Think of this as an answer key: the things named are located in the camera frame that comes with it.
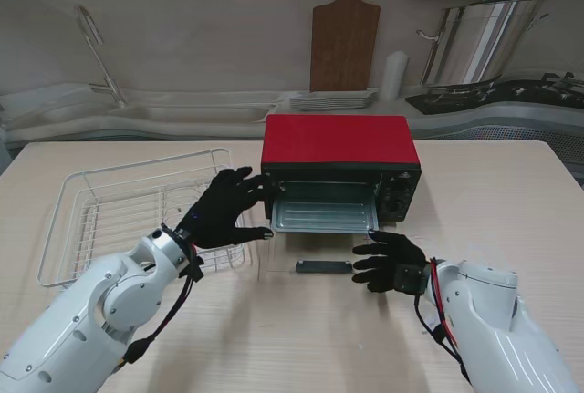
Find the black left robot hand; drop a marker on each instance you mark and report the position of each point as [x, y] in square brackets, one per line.
[219, 215]

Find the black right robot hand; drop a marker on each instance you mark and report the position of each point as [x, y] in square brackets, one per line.
[397, 251]

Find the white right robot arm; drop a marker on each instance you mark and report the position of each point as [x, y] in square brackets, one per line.
[493, 320]

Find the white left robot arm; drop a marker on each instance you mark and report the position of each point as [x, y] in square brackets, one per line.
[68, 320]

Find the black oven knob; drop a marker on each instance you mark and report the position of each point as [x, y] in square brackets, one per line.
[398, 189]
[395, 207]

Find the red-topped black toaster oven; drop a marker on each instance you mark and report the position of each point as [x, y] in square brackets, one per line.
[337, 142]

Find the white kitchen sink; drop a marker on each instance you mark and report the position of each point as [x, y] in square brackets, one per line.
[191, 112]

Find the stack of white plates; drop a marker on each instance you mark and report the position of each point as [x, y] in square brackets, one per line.
[330, 100]

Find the white cylindrical bottle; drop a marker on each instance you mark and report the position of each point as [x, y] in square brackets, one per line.
[394, 76]

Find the chrome kitchen faucet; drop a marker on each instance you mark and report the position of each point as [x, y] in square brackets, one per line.
[104, 71]

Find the black gas stove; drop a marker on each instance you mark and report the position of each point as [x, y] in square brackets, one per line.
[502, 96]

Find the brown wooden cutting board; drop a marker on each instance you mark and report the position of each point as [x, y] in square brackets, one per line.
[344, 42]

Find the stainless steel stock pot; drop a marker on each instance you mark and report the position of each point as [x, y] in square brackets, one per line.
[479, 42]

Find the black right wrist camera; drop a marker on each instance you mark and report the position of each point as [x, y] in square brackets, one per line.
[410, 279]

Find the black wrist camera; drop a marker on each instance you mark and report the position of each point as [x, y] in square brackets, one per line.
[410, 279]
[196, 271]

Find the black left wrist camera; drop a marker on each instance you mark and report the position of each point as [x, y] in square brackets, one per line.
[196, 271]

